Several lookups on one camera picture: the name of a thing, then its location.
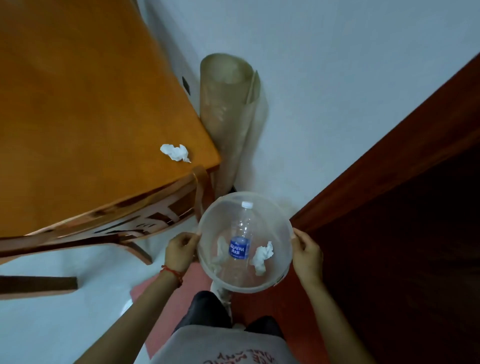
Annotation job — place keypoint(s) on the person's right forearm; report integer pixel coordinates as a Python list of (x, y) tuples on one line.
[(333, 326)]

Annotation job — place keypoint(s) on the person's left hand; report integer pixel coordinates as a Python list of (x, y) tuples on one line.
[(179, 255)]

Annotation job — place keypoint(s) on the grey printed shirt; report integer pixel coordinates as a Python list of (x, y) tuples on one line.
[(221, 347)]

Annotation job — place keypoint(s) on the person's left thumb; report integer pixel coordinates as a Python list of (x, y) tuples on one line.
[(194, 242)]

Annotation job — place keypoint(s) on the person's right hand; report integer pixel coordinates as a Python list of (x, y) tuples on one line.
[(308, 260)]

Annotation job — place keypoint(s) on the red floor mat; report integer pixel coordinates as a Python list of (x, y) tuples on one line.
[(273, 311)]

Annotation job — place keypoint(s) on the brown wooden furniture bar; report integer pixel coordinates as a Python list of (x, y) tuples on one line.
[(37, 287)]

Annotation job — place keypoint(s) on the person's left forearm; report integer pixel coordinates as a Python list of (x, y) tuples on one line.
[(131, 322)]

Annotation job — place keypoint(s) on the rolled translucent plastic mat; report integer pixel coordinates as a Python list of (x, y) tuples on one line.
[(225, 112)]

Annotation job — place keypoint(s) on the black trousers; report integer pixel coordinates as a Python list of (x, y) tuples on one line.
[(206, 311)]

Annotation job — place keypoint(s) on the clear plastic bottle blue label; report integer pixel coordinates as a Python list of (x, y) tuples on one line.
[(240, 240)]

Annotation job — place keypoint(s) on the translucent plastic waste bin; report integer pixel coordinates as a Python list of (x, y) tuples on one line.
[(225, 213)]

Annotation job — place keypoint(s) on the person's right thumb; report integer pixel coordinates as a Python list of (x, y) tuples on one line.
[(295, 242)]

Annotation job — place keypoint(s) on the crumpled white tissue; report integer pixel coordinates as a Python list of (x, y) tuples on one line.
[(219, 255), (175, 152), (262, 255)]

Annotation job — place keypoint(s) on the orange wooden table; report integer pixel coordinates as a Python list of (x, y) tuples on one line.
[(82, 123)]

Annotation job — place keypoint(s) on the dark brown wooden door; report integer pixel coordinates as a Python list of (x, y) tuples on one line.
[(405, 225)]

